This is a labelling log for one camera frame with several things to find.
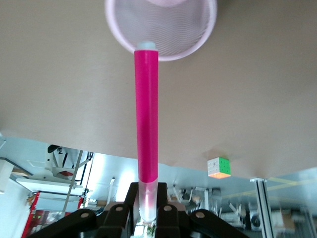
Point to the pink plastic cup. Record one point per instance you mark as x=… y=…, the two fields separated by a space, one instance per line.
x=173 y=29

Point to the red cabinet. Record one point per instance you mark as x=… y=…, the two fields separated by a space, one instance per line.
x=39 y=213

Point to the white folding stand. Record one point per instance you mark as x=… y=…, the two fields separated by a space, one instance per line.
x=62 y=163

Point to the pink marker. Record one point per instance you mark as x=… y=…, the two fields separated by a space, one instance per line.
x=146 y=111

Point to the colourful puzzle cube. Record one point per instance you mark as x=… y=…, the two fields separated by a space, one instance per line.
x=220 y=167

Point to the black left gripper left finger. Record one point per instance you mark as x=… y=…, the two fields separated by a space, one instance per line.
x=81 y=218

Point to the silver aluminium post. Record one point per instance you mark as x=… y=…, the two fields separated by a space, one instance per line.
x=262 y=208

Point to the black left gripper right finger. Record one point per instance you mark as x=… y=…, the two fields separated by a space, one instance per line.
x=188 y=220

